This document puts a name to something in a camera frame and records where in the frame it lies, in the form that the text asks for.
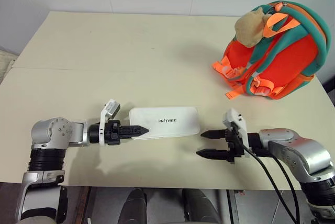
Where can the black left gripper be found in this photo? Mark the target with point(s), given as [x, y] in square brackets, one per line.
[113, 133]

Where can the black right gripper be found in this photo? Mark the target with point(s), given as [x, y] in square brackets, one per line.
[233, 146]

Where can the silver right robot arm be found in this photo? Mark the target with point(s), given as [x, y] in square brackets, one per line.
[298, 148]

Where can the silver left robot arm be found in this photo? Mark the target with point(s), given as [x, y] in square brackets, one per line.
[56, 132]

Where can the white flat box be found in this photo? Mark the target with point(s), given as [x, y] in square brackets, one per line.
[167, 123]

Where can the orange and teal backpack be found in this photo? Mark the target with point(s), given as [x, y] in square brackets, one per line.
[285, 59]

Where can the dark grey rounded shape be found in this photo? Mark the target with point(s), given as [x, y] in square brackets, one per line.
[200, 207]
[136, 207]

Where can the grey metal table leg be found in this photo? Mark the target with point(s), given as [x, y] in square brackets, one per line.
[232, 208]

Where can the white quilted cloth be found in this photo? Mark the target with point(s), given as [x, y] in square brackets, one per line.
[6, 63]

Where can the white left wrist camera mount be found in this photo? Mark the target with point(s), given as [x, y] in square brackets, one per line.
[110, 107]

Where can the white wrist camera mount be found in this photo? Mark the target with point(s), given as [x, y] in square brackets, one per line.
[110, 107]
[236, 119]

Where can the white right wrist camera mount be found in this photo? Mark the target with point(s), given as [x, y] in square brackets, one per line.
[236, 119]

